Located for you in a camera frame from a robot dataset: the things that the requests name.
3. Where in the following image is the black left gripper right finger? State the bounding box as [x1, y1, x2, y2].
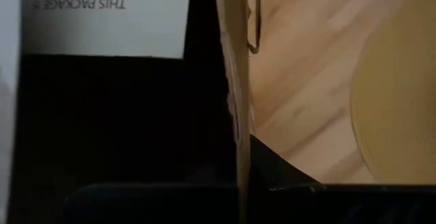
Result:
[249, 133, 328, 224]

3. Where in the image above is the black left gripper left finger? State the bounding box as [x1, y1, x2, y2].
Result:
[155, 131, 240, 224]

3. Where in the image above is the cereal box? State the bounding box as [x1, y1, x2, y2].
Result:
[0, 0, 262, 224]

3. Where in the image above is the round woven straw placemat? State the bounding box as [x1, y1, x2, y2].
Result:
[349, 0, 436, 185]

